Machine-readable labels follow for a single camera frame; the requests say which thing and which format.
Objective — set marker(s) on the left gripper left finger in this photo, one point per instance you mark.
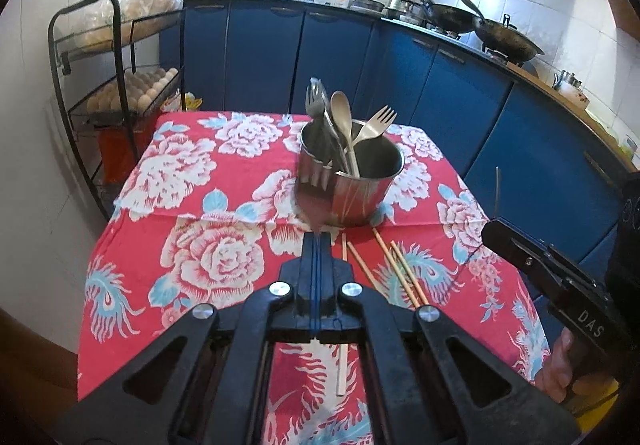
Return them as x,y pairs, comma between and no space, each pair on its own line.
202,381

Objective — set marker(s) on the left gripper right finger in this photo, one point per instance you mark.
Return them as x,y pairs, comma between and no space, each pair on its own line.
429,382

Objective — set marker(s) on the wooden chopstick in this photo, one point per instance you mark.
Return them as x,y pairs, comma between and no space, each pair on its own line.
415,282
395,268
376,279

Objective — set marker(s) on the beige plastic fork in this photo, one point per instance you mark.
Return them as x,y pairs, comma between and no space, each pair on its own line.
376,125

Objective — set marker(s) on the beige plastic spoon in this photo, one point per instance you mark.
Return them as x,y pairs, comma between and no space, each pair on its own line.
342,116

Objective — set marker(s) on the stainless steel tongs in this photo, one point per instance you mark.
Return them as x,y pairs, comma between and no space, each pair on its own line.
333,137

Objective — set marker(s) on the steel fork wide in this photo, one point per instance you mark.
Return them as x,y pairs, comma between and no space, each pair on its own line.
312,200

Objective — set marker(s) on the steel fork slim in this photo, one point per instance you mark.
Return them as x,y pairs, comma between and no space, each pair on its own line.
315,109

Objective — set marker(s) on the yellow sleeve forearm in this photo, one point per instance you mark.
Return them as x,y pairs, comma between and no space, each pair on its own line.
589,410

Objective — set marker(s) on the blue kitchen cabinets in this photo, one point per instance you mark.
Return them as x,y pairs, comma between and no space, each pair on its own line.
560,182

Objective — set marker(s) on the person's right hand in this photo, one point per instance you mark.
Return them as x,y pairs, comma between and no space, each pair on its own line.
557,379

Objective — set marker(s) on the red floral tablecloth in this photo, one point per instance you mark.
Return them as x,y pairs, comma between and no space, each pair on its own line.
208,216

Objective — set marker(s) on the steel kettle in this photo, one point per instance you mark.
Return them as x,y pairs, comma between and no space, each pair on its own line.
565,78

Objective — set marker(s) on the stainless steel pot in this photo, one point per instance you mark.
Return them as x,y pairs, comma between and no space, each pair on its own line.
354,201

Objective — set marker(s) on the dark wok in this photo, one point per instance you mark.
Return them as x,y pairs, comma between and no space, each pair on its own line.
504,39

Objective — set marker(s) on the yellow oil bottle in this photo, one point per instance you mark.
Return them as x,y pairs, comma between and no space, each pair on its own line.
192,103

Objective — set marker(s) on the egg tray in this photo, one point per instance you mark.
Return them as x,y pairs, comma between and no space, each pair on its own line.
141,89

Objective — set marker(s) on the black frying pan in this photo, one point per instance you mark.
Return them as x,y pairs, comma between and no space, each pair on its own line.
448,17

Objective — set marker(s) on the small steel pot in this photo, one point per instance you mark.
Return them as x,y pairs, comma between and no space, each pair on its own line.
396,8

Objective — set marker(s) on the bag of eggs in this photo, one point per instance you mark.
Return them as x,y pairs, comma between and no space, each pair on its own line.
92,25

